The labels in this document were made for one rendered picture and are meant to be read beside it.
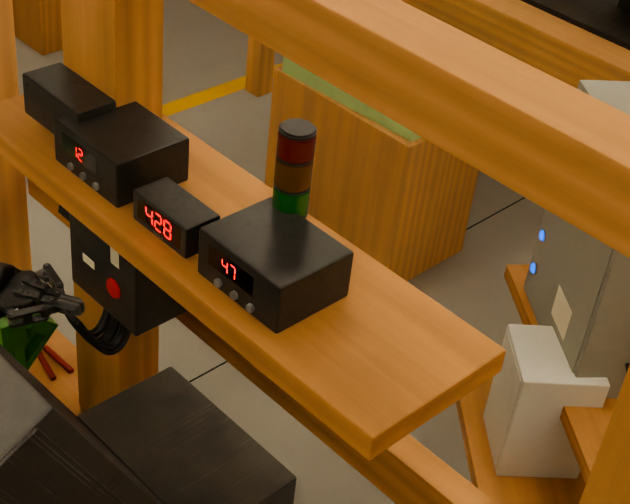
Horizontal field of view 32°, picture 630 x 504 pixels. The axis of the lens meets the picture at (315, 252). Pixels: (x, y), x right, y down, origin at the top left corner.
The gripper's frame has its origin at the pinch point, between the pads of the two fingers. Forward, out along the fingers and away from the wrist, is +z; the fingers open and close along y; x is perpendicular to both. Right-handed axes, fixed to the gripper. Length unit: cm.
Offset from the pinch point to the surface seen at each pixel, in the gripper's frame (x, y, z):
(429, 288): 161, 184, 26
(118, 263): -10.3, 1.4, 8.3
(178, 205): -22.3, 3.5, 17.6
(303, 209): -24.2, 6.4, 34.7
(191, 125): 165, 251, -96
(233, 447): 12.0, -8.4, 29.2
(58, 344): 51, 31, -27
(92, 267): -5.2, 4.0, 2.2
